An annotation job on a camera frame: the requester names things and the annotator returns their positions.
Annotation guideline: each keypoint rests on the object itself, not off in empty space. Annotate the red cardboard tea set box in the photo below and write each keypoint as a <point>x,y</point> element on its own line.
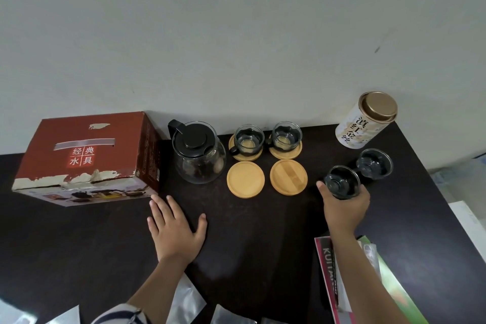
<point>87,130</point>

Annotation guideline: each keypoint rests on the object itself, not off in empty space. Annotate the green packet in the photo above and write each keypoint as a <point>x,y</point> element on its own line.
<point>395,289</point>

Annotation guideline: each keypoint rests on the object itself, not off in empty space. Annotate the person's right forearm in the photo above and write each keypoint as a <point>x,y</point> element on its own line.
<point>364,282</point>

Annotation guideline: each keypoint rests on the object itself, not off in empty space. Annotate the group of silver foil pouches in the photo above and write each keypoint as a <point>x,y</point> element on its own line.
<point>186,301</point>

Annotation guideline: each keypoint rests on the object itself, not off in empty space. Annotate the white box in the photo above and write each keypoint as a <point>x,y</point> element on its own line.
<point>471,225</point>

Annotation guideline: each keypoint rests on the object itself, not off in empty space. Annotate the glass teapot black lid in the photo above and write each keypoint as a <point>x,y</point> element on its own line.
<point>197,153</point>

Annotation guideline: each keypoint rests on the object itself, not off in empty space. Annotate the bamboo coaster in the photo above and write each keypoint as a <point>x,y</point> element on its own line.
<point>245,179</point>
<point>285,154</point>
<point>246,157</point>
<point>288,177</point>

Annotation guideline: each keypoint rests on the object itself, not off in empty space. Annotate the person's right hand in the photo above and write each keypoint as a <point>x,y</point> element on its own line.
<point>345,213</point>

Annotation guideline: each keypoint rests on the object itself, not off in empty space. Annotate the glass cup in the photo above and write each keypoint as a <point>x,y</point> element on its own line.
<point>248,139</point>
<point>341,181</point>
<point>287,135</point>
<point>374,163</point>

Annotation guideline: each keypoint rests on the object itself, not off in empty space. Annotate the white tea tin gold lid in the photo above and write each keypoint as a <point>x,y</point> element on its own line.
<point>360,130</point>

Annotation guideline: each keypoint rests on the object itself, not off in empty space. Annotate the dark wooden table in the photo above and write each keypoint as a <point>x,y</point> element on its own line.
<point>76,244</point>

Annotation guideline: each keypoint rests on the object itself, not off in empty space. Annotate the clear plastic water bottle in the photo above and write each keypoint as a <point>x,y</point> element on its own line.
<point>459,177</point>

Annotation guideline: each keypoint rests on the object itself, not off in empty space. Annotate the person's left hand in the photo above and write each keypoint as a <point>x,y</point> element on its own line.
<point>174,236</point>

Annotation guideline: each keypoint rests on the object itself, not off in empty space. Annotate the pink packet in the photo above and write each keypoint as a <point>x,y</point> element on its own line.
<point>326,270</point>

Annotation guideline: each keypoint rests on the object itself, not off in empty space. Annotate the striped shirt sleeve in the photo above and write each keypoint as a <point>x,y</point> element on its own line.
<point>117,315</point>

